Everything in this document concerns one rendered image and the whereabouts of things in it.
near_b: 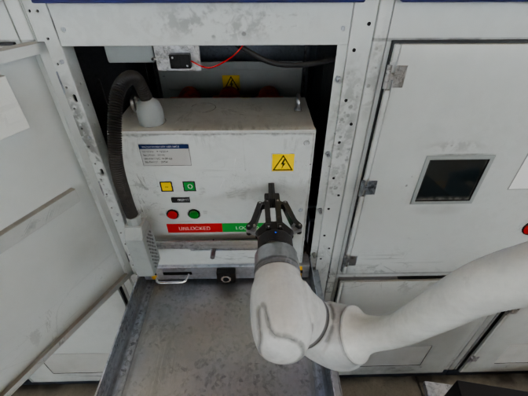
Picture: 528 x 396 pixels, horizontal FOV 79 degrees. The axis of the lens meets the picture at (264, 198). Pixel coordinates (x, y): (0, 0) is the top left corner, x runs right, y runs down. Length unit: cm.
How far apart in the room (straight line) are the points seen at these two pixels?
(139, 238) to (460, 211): 91
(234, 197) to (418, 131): 49
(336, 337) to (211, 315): 52
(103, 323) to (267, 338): 104
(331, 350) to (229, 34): 64
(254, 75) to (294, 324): 108
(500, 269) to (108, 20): 77
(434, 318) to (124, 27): 75
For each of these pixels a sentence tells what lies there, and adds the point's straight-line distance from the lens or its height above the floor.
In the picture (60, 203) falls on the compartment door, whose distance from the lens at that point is 95.
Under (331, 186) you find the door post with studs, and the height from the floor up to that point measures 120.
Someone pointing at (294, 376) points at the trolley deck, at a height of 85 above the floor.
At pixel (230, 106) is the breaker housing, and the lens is 92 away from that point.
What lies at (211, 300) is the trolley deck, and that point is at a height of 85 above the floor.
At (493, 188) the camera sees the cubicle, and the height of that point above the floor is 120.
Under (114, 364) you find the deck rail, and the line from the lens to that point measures 102.
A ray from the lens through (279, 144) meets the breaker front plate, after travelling 79.
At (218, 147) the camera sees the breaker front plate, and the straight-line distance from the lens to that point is 80.
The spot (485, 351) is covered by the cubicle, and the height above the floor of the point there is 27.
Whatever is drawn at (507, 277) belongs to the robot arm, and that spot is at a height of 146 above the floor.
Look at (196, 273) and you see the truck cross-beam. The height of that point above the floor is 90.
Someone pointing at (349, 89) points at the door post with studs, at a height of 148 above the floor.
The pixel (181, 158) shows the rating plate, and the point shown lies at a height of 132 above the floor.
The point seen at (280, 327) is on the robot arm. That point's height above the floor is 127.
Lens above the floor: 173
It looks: 38 degrees down
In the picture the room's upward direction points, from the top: straight up
